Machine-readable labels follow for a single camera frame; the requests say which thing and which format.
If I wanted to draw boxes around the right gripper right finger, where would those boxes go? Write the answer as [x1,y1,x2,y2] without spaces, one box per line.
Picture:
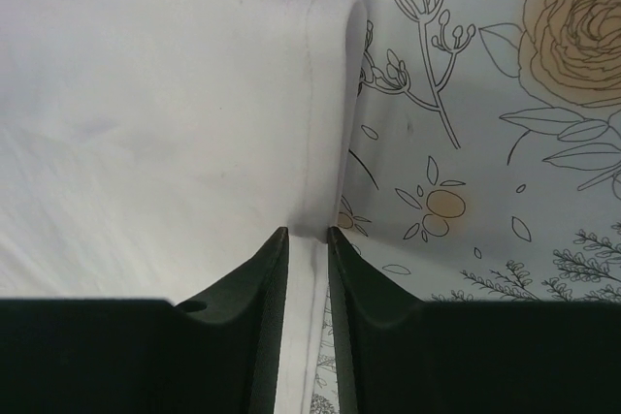
[327,228,620,413]

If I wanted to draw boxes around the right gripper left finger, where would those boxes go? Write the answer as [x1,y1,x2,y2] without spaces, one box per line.
[1,227,289,413]

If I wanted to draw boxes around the white t shirt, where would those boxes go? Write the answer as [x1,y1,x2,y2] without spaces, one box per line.
[1,0,367,413]

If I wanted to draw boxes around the floral patterned table mat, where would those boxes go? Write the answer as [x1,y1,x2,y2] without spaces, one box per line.
[111,0,621,414]

